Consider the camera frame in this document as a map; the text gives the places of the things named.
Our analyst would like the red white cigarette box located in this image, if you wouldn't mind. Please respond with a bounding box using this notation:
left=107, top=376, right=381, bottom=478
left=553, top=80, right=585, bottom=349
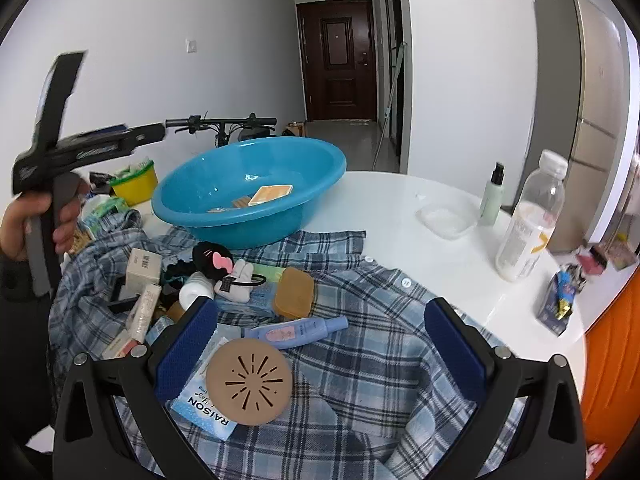
left=101, top=330, right=147, bottom=361

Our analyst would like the blue plastic basin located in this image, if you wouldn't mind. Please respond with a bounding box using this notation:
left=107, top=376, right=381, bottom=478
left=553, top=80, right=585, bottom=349
left=151, top=136, right=347, bottom=251

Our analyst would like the white patterned packet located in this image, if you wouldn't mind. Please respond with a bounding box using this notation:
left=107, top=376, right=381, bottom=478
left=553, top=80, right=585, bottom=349
left=127, top=282, right=163, bottom=342

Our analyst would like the pink toy figure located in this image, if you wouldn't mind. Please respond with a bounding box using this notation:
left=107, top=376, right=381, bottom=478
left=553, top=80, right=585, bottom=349
left=586, top=442, right=608, bottom=478

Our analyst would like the pale green box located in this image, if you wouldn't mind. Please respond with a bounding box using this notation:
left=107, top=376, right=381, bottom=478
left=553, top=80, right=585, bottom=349
left=250, top=266, right=286, bottom=286

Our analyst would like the green packet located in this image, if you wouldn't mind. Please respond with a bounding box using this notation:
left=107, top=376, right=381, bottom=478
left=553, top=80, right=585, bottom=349
left=80, top=195, right=132, bottom=233

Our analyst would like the blue lotion tube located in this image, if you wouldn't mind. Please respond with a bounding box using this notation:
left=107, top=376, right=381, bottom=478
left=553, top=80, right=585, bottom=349
left=242, top=316, right=349, bottom=350

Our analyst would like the tan rectangular case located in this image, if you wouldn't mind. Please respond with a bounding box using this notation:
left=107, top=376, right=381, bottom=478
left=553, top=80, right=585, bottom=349
left=273, top=266, right=316, bottom=319

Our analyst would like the colourful small box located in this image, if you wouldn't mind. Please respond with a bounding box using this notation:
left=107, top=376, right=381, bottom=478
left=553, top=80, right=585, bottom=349
left=575, top=232, right=633, bottom=276

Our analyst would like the light blue box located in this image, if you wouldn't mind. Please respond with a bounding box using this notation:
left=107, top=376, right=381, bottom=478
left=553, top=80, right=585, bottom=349
left=147, top=316, right=176, bottom=346
left=215, top=282, right=281, bottom=318

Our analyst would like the small black box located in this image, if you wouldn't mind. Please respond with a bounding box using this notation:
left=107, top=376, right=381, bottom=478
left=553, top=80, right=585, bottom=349
left=107, top=280, right=138, bottom=313

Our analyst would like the clear plastic container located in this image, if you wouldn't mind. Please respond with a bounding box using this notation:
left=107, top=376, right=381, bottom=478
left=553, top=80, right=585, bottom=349
left=416, top=201, right=478, bottom=241

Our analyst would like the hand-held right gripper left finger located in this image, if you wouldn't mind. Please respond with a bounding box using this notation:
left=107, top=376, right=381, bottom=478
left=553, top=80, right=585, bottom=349
left=52, top=296, right=221, bottom=480

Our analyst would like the mop with green handle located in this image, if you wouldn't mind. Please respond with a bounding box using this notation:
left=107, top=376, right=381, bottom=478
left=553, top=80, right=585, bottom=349
left=374, top=42, right=407, bottom=171

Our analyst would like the yellow container with green rim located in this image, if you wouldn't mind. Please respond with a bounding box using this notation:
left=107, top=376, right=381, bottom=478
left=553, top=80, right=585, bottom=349
left=109, top=157, right=158, bottom=207

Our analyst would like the black plush toy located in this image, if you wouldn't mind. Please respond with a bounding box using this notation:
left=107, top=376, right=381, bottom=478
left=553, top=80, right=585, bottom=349
left=192, top=241, right=235, bottom=281

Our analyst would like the blue foil packet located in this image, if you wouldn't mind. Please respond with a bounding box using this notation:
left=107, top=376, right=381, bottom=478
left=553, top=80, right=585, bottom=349
left=536, top=270, right=581, bottom=337

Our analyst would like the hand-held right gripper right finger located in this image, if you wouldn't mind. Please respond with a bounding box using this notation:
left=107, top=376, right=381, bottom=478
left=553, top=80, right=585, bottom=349
left=424, top=297, right=587, bottom=480

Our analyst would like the person's left hand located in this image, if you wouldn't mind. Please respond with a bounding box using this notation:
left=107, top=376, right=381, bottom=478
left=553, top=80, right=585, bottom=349
left=0, top=186, right=93, bottom=261

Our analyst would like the beige refrigerator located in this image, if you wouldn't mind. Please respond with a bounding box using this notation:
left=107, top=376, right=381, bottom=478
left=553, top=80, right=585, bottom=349
left=532, top=0, right=640, bottom=256

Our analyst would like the dark brown door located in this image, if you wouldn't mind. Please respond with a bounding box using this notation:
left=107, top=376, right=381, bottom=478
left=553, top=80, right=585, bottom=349
left=296, top=0, right=378, bottom=123

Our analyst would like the white desktop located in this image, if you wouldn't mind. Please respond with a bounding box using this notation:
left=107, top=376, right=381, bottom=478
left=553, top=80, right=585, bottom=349
left=27, top=171, right=588, bottom=456

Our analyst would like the blue plaid shirt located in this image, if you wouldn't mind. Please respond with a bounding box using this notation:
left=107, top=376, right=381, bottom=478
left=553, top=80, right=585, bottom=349
left=47, top=208, right=531, bottom=480

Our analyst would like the clear bottle with white cap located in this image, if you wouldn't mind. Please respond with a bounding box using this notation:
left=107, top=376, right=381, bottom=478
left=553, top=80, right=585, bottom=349
left=495, top=149, right=568, bottom=283

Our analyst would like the tan round vented case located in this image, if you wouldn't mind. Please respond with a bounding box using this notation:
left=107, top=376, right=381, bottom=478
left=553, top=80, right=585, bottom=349
left=206, top=338, right=293, bottom=428

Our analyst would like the white box with barcode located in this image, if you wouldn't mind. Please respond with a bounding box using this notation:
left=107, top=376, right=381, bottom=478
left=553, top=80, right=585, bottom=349
left=125, top=248, right=163, bottom=295

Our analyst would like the dark framed glass door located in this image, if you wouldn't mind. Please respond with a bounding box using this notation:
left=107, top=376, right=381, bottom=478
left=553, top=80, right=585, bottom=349
left=381, top=0, right=405, bottom=171

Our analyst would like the orange plastic object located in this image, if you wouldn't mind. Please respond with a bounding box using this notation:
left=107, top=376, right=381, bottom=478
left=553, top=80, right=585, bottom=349
left=580, top=265, right=640, bottom=480

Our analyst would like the bicycle handlebar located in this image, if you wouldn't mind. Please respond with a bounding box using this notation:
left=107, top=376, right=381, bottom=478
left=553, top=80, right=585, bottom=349
left=165, top=116, right=278, bottom=148

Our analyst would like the white round jar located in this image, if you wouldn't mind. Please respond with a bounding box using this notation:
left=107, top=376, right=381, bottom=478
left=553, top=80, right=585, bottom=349
left=178, top=271, right=216, bottom=311

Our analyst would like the light blue printed carton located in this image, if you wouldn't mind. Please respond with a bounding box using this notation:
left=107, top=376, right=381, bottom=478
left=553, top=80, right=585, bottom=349
left=170, top=322, right=238, bottom=442

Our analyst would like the white plush piece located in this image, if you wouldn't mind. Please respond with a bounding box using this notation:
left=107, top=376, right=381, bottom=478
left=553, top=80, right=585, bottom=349
left=216, top=259, right=261, bottom=303

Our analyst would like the green spray bottle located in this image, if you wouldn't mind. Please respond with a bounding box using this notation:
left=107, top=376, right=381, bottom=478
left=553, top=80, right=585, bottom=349
left=479, top=161, right=507, bottom=226

